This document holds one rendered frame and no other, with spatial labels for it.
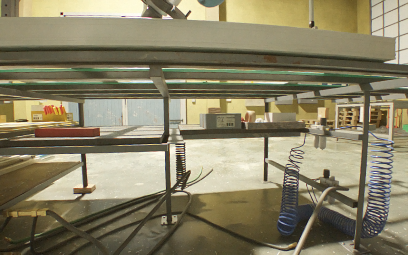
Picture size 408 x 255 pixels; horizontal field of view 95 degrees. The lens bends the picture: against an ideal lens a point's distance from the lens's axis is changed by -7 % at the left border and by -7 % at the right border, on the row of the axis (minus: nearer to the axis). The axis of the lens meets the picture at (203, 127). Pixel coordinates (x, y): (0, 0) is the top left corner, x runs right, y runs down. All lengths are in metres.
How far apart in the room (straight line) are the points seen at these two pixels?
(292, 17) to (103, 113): 7.65
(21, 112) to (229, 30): 7.86
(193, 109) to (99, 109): 3.12
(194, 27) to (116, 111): 6.78
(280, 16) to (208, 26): 8.29
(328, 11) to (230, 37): 9.54
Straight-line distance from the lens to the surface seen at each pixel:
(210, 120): 1.29
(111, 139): 0.96
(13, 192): 1.43
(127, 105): 7.17
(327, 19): 9.93
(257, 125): 1.30
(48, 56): 0.64
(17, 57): 0.68
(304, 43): 0.68
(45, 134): 1.19
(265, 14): 8.61
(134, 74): 0.82
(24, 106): 8.15
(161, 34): 0.57
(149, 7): 0.65
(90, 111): 7.55
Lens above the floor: 0.69
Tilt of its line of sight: 4 degrees down
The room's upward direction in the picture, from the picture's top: 1 degrees counter-clockwise
